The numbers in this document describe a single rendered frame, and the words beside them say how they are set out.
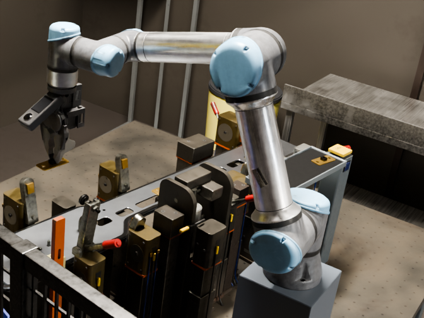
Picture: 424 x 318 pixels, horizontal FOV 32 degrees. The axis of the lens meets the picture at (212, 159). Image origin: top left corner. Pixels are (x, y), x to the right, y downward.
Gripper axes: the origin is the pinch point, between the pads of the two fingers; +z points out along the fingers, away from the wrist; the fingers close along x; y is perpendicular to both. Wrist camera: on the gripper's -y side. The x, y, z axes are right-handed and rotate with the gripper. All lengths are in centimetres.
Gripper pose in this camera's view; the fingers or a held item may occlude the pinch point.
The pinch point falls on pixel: (52, 158)
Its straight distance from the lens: 194.1
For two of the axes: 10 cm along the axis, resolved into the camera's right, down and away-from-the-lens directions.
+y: 6.3, -2.6, 7.3
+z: -1.3, 8.9, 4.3
